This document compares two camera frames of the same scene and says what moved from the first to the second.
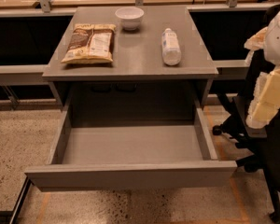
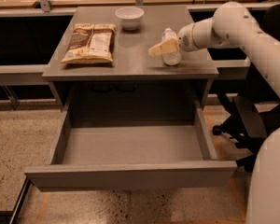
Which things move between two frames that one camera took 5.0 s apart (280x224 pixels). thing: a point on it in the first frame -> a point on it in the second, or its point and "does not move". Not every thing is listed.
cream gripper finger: (271, 92) -> (191, 37)
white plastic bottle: (171, 49) does not move
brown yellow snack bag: (91, 43) does not move
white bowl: (131, 17) does not move
